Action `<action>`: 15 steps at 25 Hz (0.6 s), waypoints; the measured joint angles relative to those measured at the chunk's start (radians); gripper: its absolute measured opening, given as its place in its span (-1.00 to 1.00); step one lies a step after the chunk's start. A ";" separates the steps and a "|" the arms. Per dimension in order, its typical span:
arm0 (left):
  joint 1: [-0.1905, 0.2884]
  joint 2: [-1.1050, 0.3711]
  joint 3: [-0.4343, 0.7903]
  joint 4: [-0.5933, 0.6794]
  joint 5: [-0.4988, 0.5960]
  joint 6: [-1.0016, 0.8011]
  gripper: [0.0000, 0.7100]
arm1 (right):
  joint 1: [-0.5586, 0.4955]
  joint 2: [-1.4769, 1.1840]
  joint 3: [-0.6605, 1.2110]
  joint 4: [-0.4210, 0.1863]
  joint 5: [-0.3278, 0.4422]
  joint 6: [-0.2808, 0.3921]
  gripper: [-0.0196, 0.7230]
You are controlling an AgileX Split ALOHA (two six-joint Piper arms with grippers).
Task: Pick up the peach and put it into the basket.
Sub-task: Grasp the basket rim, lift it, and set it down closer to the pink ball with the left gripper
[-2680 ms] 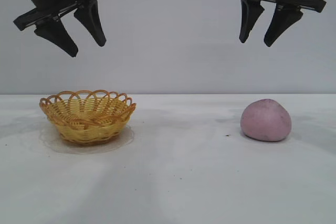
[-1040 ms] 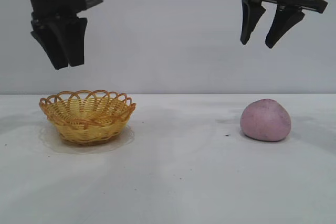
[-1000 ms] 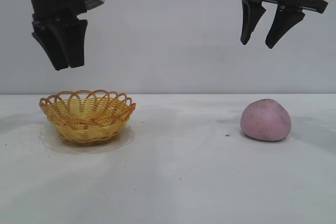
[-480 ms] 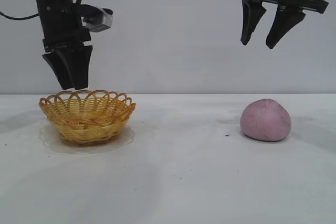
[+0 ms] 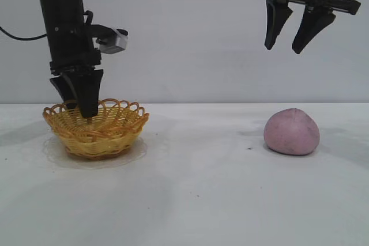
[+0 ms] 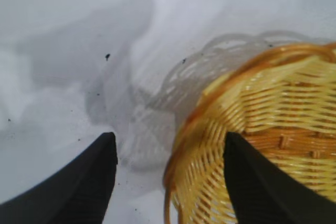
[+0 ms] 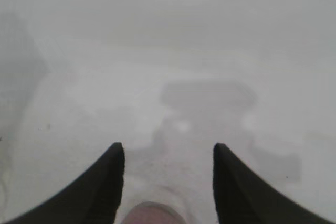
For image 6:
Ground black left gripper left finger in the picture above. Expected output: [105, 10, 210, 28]
[0, 131, 118, 224]

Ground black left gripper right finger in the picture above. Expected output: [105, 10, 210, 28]
[223, 131, 336, 224]

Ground yellow woven wicker basket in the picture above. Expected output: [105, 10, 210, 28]
[163, 41, 336, 224]

